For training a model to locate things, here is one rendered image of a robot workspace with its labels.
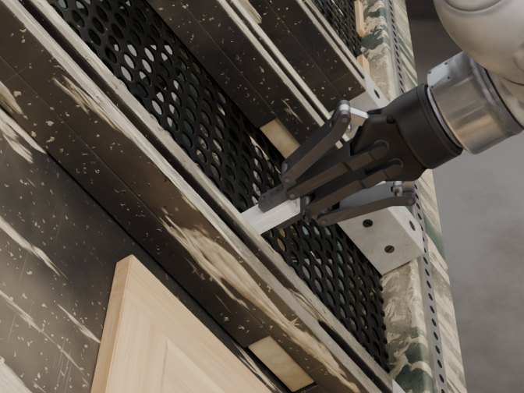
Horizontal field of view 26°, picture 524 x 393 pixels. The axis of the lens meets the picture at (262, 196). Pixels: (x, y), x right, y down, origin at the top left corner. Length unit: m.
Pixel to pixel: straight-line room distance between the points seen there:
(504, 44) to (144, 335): 0.38
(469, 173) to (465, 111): 2.34
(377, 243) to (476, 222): 1.62
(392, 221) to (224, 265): 0.51
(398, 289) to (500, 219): 1.64
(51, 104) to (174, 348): 0.23
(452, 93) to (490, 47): 0.17
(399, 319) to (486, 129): 0.55
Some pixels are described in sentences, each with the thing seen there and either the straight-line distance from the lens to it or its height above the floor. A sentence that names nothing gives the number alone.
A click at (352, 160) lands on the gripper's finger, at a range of 1.06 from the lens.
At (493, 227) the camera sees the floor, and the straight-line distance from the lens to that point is 3.16.
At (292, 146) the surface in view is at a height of 1.10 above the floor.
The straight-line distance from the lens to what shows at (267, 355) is 1.15.
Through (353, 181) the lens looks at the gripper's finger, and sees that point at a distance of 1.08.
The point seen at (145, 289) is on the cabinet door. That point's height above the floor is 1.27.
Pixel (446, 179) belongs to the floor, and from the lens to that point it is 3.31.
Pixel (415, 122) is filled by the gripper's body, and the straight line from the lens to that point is 1.03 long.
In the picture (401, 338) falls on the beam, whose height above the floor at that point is 0.89.
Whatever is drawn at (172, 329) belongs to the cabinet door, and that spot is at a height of 1.23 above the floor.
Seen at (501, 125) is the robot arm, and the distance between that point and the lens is 1.02.
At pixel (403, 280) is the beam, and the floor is 0.90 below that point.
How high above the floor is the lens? 1.93
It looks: 37 degrees down
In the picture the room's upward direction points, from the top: straight up
